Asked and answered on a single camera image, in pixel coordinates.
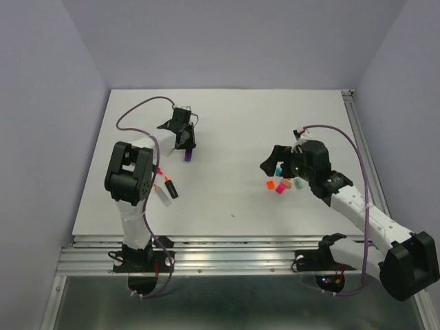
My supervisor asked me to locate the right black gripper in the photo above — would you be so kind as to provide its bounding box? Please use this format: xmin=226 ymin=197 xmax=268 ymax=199
xmin=258 ymin=145 xmax=314 ymax=182

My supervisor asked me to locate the mint green highlighter cap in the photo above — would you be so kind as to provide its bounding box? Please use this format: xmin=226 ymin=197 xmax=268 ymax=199
xmin=294 ymin=177 xmax=304 ymax=190

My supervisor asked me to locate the black highlighter orange cap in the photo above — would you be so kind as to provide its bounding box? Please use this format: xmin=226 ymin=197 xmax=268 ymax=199
xmin=164 ymin=176 xmax=179 ymax=199

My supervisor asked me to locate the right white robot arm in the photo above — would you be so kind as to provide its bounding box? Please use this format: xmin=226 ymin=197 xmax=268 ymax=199
xmin=260 ymin=140 xmax=439 ymax=301

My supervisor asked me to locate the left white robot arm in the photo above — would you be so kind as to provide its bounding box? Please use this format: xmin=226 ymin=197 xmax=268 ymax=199
xmin=104 ymin=107 xmax=198 ymax=271

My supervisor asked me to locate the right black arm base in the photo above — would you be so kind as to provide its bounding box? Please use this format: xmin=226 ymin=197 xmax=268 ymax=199
xmin=291 ymin=233 xmax=355 ymax=296

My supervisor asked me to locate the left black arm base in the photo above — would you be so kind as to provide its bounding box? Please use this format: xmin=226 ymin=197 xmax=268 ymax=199
xmin=107 ymin=236 xmax=175 ymax=299

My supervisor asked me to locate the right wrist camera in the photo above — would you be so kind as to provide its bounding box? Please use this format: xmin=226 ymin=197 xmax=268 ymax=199
xmin=293 ymin=127 xmax=310 ymax=142

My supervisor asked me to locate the aluminium right rail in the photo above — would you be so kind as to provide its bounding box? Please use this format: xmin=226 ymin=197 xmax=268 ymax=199
xmin=341 ymin=89 xmax=391 ymax=216

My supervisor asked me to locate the aluminium rail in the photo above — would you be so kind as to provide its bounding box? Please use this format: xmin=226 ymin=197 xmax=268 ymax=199
xmin=60 ymin=235 xmax=422 ymax=276
xmin=341 ymin=89 xmax=391 ymax=216

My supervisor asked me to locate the aluminium front rail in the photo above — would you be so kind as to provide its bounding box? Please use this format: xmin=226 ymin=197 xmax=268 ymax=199
xmin=60 ymin=235 xmax=422 ymax=276

